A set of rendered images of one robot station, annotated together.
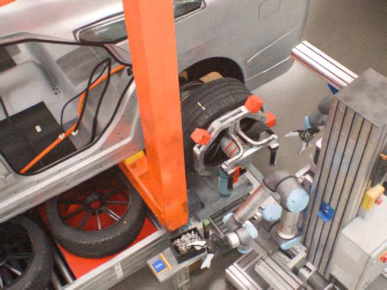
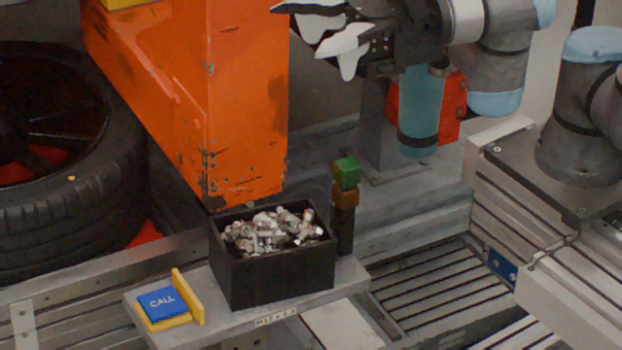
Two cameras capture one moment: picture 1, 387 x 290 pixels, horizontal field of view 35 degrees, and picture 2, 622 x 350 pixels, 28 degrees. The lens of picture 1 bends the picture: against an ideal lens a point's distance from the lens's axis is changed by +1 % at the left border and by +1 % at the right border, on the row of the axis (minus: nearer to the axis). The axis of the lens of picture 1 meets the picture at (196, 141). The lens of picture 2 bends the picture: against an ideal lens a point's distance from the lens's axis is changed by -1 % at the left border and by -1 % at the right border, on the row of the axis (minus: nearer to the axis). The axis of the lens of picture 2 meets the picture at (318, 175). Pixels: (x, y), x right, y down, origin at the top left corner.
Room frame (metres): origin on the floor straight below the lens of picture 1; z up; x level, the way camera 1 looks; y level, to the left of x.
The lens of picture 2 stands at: (0.07, -0.04, 2.00)
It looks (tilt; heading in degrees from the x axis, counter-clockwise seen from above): 37 degrees down; 2
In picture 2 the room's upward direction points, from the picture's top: 2 degrees clockwise
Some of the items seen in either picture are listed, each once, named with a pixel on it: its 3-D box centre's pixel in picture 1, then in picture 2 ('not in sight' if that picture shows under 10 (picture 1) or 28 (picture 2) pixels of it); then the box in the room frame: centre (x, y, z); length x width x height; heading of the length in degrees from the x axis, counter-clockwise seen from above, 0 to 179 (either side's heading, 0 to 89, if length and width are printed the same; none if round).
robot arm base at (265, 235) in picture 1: (270, 226); (585, 133); (1.74, -0.41, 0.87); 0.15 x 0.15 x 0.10
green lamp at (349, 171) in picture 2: (206, 223); (347, 172); (1.91, -0.04, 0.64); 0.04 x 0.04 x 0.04; 32
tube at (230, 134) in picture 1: (229, 145); not in sight; (2.22, -0.20, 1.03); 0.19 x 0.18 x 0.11; 32
